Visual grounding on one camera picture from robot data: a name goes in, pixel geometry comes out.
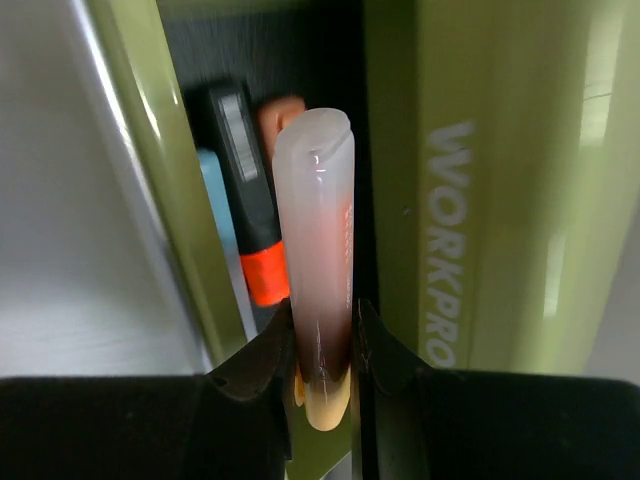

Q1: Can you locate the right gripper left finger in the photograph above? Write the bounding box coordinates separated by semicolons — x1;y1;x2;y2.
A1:
1;301;295;479

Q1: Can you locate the orange capped grey highlighter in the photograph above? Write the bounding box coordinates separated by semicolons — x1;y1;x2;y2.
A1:
257;96;306;161

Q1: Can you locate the blue capped highlighter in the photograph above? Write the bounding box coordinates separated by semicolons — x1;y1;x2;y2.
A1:
195;147;239;256

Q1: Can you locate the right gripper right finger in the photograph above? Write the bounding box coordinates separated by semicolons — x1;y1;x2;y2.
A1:
351;300;639;479

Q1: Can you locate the orange black highlighter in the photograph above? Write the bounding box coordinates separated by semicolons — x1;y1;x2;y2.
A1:
206;84;289;307

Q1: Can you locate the yellow capped pink highlighter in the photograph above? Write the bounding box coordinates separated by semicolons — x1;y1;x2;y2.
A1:
272;108;355;431

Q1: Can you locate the green drawer cabinet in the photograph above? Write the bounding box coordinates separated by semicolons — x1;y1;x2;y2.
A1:
84;0;640;480

